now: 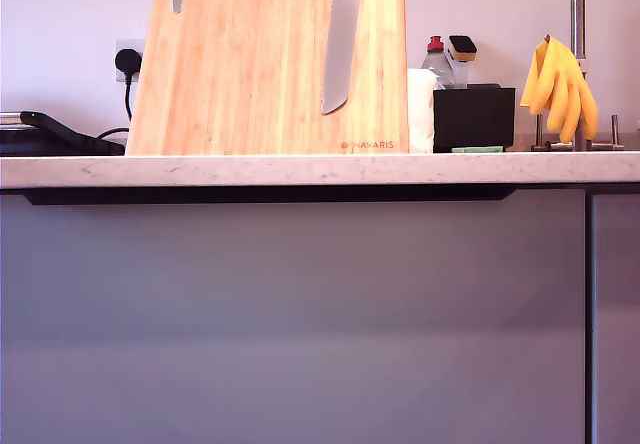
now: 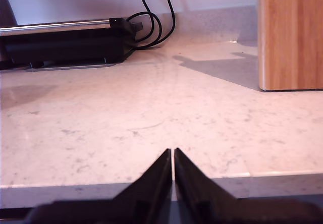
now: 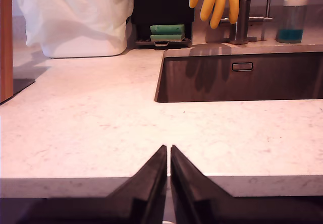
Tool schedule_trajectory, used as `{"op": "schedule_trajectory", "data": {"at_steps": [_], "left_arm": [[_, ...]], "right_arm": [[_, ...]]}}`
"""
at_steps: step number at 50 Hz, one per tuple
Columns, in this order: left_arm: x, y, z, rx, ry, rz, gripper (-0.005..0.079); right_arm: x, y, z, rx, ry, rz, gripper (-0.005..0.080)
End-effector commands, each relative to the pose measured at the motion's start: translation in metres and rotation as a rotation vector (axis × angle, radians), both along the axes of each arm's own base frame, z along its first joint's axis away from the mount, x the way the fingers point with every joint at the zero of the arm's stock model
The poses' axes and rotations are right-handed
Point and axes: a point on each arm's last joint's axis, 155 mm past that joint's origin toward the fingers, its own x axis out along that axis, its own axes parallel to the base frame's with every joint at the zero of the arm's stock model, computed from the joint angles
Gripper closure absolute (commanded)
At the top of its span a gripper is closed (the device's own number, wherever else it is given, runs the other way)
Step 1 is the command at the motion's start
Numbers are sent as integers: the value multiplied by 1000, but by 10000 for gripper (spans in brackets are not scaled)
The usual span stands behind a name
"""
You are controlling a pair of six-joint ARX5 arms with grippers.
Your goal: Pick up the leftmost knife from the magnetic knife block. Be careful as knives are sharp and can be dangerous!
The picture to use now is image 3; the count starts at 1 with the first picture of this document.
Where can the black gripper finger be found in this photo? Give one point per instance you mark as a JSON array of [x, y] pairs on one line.
[[151, 183], [186, 183]]

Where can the wooden magnetic knife block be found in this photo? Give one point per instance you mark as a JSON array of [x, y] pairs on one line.
[[6, 45]]

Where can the stainless steel sink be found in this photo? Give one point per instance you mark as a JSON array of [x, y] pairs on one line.
[[239, 82]]

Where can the green sponge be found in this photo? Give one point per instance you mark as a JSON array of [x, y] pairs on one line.
[[166, 38], [166, 29]]

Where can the white plastic bag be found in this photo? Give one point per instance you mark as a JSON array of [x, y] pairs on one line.
[[75, 19]]

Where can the black sink caddy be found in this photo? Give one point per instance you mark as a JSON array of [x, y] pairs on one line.
[[161, 2]]

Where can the glass soap dispenser blue liquid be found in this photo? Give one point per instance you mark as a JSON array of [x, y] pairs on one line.
[[291, 19]]

